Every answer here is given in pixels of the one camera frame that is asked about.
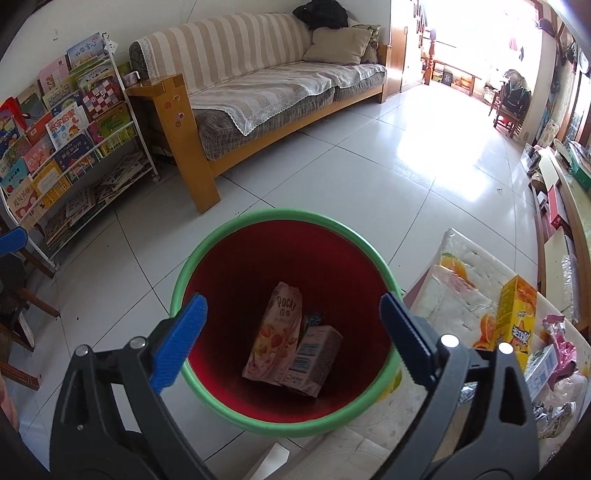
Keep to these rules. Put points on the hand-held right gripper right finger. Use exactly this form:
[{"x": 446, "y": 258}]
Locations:
[{"x": 402, "y": 328}]

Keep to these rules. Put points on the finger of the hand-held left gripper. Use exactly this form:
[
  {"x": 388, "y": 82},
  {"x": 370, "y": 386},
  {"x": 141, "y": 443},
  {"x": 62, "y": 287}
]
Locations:
[{"x": 11, "y": 241}]

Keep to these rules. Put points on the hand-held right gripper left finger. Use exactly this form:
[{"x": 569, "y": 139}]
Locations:
[{"x": 179, "y": 344}]

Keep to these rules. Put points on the green and red waste bin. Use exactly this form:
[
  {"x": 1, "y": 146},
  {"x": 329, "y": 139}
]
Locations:
[{"x": 323, "y": 258}]

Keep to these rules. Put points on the yellow juice box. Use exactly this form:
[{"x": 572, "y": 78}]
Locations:
[{"x": 517, "y": 318}]

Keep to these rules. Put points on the brown wooden chair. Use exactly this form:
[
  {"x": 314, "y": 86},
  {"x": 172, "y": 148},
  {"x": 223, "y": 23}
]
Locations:
[{"x": 32, "y": 302}]

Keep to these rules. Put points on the orange print plastic tablecloth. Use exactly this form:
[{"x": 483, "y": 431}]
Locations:
[{"x": 461, "y": 279}]

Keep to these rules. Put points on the dark patterned wrapper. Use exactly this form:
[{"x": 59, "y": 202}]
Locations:
[{"x": 315, "y": 319}]

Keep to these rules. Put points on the pink snack box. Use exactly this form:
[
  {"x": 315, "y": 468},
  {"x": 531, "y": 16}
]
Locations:
[{"x": 276, "y": 332}]

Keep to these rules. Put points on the rows of picture books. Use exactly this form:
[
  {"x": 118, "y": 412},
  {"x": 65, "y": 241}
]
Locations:
[{"x": 69, "y": 138}]

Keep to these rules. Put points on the white and green carton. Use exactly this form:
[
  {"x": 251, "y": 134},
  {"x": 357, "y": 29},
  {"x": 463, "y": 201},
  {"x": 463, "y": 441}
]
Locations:
[{"x": 542, "y": 369}]

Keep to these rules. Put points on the white table leg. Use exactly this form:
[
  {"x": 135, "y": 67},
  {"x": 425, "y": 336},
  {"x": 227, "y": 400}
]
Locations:
[{"x": 276, "y": 464}]

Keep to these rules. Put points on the pink plastic wrapper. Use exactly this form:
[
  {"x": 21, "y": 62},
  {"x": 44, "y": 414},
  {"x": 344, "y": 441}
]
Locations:
[{"x": 561, "y": 344}]

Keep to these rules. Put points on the silver foil wrapper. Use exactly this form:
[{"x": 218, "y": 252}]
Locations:
[{"x": 551, "y": 417}]

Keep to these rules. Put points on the clear crumpled plastic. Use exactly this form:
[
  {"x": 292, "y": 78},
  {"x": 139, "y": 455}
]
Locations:
[{"x": 572, "y": 390}]

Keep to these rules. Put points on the small pale box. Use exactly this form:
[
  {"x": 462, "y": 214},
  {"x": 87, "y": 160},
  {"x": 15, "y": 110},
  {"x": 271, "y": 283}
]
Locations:
[{"x": 132, "y": 78}]

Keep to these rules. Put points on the long green top cabinet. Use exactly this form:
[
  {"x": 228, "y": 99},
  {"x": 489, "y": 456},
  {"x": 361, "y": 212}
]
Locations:
[{"x": 575, "y": 207}]

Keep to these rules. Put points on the green flat box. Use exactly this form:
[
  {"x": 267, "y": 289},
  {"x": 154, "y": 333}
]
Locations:
[{"x": 581, "y": 168}]

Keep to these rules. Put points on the wooden chair with dark clothes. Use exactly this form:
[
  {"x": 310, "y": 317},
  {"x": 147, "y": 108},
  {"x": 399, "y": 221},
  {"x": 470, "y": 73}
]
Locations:
[{"x": 512, "y": 101}]

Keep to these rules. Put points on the wooden wardrobe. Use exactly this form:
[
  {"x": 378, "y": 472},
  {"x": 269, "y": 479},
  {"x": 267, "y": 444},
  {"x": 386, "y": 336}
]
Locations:
[{"x": 404, "y": 46}]

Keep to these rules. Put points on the beige square cushion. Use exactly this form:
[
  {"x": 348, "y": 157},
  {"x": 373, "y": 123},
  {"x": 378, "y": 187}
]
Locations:
[{"x": 337, "y": 46}]

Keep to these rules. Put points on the patterned beige cushion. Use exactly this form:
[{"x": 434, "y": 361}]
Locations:
[{"x": 373, "y": 39}]

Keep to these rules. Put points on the striped beige sofa cover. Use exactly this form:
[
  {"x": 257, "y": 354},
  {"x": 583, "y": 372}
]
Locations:
[{"x": 231, "y": 46}]

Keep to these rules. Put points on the black bag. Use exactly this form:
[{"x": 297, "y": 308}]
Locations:
[{"x": 323, "y": 13}]

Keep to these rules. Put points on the wooden frame sofa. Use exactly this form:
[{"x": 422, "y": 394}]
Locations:
[{"x": 168, "y": 108}]

